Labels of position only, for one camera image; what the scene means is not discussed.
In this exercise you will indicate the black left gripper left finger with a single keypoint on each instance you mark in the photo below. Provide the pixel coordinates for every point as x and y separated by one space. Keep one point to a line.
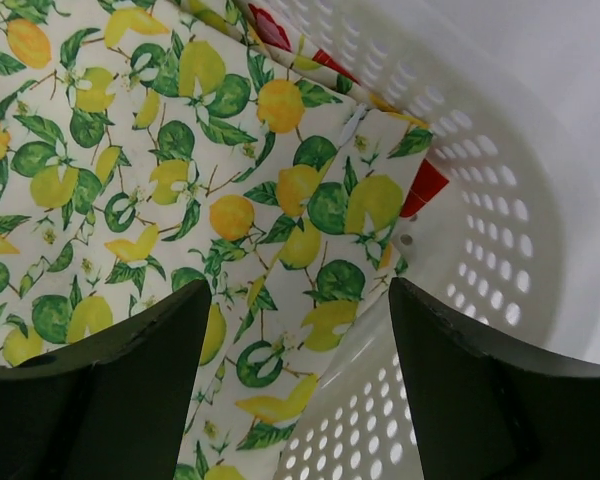
111 406

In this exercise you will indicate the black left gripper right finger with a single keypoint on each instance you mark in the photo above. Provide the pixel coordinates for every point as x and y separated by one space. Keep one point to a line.
486 405

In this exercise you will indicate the lemon print skirt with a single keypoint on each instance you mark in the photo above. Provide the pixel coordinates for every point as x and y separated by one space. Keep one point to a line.
145 145

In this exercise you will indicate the red poppy print cloth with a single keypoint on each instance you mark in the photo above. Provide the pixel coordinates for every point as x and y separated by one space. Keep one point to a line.
420 195

